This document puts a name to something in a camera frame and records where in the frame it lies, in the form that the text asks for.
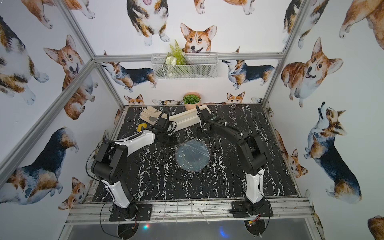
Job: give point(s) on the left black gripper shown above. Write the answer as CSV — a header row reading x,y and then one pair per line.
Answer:
x,y
167,135

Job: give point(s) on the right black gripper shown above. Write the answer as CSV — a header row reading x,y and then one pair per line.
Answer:
x,y
210,135

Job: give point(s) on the cream plastic wrap dispenser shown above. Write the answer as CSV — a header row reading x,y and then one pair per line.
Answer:
x,y
185,119

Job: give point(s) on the blue-grey ceramic plate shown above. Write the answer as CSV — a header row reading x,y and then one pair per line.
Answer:
x,y
192,155

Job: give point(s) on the clear plastic wrap sheet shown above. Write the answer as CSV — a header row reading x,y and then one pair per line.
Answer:
x,y
192,154

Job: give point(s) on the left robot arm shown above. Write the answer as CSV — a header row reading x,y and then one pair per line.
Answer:
x,y
111,160

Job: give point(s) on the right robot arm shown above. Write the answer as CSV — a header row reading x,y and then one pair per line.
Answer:
x,y
251,151

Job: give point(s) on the beige work glove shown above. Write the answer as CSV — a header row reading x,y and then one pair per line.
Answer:
x,y
150,115

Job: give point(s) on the yellow spatula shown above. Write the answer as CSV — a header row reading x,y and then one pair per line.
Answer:
x,y
142,127

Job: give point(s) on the pink pot with succulent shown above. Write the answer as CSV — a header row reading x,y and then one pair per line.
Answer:
x,y
191,100

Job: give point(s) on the green fern with white flower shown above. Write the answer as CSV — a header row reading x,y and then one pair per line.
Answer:
x,y
175,62

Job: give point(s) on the white wire wall basket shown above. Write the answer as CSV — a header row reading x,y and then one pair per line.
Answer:
x,y
189,66

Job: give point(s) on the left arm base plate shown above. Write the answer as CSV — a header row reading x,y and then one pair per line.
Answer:
x,y
134,212

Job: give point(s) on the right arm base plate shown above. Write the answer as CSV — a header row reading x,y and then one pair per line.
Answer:
x,y
246,209

